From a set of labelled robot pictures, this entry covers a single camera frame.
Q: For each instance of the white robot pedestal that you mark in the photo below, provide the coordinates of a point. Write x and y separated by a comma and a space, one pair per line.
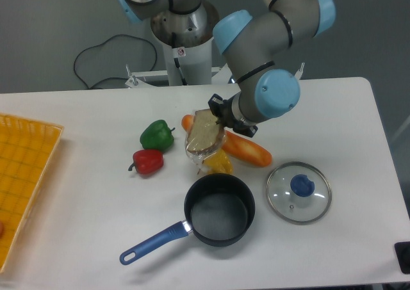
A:
187, 29

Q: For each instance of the green bell pepper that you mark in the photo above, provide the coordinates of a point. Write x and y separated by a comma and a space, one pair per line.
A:
158, 135

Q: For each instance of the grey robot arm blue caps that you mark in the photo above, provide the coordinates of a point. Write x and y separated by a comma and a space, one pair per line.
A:
273, 92

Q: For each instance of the black saucepan blue handle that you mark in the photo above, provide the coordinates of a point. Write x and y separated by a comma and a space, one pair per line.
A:
218, 209

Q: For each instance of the yellow bell pepper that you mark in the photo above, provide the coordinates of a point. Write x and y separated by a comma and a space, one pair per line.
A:
216, 162

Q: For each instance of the orange baguette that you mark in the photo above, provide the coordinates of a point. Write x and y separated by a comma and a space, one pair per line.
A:
238, 147

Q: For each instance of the toast slice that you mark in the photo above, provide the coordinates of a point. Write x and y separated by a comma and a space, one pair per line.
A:
205, 136

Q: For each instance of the red bell pepper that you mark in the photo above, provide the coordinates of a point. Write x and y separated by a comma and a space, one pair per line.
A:
147, 161

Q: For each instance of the black device at table edge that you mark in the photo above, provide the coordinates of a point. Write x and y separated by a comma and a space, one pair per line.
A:
402, 250

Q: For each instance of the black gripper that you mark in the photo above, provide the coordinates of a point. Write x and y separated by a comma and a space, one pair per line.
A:
228, 113

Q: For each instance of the yellow woven basket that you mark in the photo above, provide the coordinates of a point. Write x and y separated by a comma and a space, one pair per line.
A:
27, 147

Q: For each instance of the glass lid blue knob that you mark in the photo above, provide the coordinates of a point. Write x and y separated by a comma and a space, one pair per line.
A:
298, 193

